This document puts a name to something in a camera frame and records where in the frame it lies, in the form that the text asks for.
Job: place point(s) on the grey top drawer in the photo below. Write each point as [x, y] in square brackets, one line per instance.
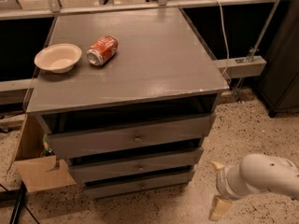
[85, 143]

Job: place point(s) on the grey middle drawer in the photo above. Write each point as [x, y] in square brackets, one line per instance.
[93, 172]

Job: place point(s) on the black stand leg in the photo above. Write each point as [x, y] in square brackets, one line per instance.
[19, 196]

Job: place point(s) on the brown cardboard box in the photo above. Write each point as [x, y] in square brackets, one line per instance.
[38, 172]

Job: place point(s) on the red soda can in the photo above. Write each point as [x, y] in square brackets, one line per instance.
[102, 50]

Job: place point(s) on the grey drawer cabinet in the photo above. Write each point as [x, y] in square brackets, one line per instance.
[69, 121]

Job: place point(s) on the grey drawer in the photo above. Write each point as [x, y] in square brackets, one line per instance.
[85, 143]
[139, 184]
[93, 172]

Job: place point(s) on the grey bottom drawer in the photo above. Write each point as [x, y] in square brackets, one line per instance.
[139, 184]

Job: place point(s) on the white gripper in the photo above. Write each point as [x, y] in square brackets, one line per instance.
[222, 182]

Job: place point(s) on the dark grey side cabinet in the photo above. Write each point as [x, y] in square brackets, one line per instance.
[279, 83]

